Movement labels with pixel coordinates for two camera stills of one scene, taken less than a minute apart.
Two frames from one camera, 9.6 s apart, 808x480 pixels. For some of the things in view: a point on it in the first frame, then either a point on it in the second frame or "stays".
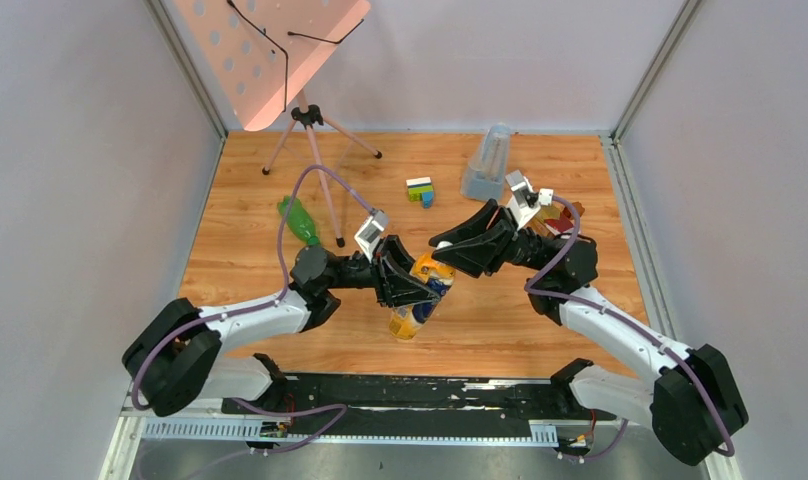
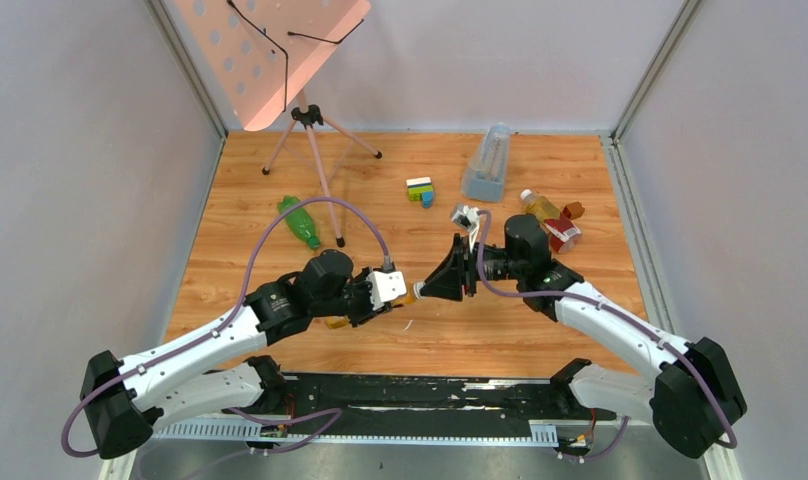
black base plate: [398, 400] stays
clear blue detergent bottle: [485, 174] stays
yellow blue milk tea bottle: [438, 274] → [413, 292]
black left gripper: [383, 271] → [365, 299]
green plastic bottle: [299, 219] stays
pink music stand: [266, 52] stays
